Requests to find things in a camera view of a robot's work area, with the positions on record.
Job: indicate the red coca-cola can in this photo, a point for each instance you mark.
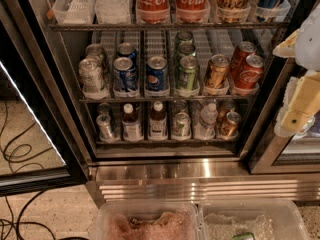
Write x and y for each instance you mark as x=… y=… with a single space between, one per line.
x=241 y=51
x=250 y=72

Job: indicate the Coca-Cola bottle left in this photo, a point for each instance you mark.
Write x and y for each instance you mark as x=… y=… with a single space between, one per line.
x=152 y=11

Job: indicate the blue Pepsi can rear left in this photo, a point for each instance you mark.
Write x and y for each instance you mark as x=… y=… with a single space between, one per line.
x=127 y=50

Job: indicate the gold can middle shelf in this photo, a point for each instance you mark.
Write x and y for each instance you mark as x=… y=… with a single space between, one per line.
x=215 y=82

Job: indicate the clear water bottle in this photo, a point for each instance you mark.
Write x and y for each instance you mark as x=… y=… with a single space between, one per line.
x=205 y=127

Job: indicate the open glass fridge door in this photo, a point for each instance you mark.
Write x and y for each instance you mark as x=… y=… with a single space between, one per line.
x=41 y=142

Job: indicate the clear bin left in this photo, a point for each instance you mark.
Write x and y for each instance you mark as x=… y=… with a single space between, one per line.
x=148 y=220

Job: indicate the Coca-Cola bottle right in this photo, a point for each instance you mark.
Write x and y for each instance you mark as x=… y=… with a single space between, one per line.
x=190 y=10

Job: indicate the brown tea bottle white cap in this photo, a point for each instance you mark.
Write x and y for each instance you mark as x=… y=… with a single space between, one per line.
x=132 y=128

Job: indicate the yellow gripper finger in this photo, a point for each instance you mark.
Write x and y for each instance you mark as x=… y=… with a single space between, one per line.
x=301 y=101
x=286 y=49

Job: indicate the stainless steel fridge cabinet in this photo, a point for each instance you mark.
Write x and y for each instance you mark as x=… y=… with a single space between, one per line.
x=194 y=170

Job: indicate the empty clear plastic tray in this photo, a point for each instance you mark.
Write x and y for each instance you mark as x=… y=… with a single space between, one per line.
x=74 y=12

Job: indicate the blue Pepsi can centre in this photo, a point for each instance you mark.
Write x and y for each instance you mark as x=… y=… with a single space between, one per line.
x=157 y=76

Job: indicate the white can middle front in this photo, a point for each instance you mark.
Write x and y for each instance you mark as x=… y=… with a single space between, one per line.
x=91 y=74

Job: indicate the clear bin right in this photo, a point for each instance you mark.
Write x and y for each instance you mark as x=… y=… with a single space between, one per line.
x=267 y=219

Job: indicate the silver can bottom front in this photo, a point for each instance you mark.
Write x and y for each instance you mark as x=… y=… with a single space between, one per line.
x=107 y=128

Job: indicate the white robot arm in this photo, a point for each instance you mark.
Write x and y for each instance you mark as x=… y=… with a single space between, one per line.
x=307 y=55

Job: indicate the green can rear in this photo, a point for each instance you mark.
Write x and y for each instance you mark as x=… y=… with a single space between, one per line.
x=183 y=37

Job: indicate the blue pepsi can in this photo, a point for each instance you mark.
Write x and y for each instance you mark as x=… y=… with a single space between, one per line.
x=127 y=50
x=125 y=78
x=157 y=76

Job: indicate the green can in bin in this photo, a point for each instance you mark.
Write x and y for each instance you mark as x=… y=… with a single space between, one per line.
x=244 y=236

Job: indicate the coca-cola bottle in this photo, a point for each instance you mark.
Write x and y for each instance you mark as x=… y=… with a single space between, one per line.
x=190 y=10
x=152 y=11

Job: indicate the red Coca-Cola can rear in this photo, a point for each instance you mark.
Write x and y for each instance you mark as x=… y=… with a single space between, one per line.
x=241 y=51

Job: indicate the gold can bottom front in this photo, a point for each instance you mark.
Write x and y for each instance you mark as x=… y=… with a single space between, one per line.
x=229 y=124

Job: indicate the green can middle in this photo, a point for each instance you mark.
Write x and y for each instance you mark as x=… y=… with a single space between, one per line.
x=185 y=49

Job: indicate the gold can bottom rear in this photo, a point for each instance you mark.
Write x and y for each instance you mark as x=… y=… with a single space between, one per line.
x=226 y=106

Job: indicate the blue Pepsi can front left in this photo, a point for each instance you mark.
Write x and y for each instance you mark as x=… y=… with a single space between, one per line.
x=125 y=78

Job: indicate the red Coca-Cola can front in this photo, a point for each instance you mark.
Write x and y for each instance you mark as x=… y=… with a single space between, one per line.
x=250 y=72

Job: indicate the clear bin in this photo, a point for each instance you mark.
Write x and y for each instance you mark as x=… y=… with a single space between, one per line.
x=267 y=219
x=148 y=220

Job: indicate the white can middle rear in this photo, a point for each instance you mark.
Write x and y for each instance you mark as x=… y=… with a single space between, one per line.
x=97 y=51

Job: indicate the silver can bottom rear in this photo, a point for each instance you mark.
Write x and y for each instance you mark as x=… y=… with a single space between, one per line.
x=104 y=108

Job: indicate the silver can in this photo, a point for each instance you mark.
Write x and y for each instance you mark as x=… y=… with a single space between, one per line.
x=104 y=108
x=107 y=128

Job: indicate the green white can bottom front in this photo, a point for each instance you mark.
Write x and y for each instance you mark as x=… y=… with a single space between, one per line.
x=181 y=126

